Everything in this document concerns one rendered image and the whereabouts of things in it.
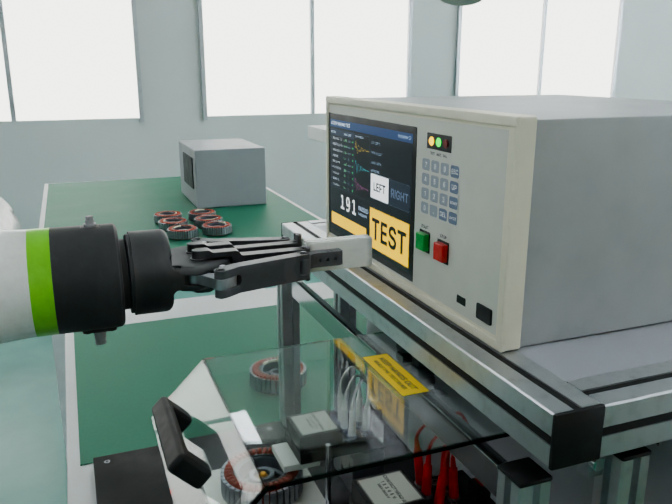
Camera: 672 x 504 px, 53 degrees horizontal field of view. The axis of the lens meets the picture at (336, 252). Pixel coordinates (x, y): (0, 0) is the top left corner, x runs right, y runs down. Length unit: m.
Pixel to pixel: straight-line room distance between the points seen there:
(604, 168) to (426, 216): 0.18
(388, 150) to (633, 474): 0.41
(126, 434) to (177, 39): 4.34
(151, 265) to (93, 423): 0.74
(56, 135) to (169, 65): 0.96
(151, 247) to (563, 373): 0.36
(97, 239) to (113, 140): 4.73
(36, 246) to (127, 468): 0.59
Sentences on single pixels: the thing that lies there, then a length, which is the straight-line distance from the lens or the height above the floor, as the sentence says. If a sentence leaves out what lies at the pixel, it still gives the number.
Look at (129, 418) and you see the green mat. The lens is 1.31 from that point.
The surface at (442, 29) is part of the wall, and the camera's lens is 6.11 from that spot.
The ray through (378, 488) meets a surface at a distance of 0.77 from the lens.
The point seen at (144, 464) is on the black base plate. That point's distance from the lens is 1.13.
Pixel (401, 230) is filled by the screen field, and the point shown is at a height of 1.18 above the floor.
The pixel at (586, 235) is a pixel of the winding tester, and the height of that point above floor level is 1.21.
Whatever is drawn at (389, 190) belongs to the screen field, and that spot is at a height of 1.22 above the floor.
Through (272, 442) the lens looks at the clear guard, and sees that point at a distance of 0.57.
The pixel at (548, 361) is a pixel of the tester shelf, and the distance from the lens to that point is 0.62.
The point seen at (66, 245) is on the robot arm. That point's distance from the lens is 0.60.
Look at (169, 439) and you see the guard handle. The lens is 0.60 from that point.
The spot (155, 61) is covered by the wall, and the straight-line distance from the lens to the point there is 5.33.
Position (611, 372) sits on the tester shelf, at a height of 1.11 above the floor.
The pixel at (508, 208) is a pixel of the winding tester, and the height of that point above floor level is 1.24.
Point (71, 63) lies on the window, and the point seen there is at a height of 1.39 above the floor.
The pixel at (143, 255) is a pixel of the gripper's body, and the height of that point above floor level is 1.20.
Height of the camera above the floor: 1.36
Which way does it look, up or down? 15 degrees down
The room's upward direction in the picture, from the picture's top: straight up
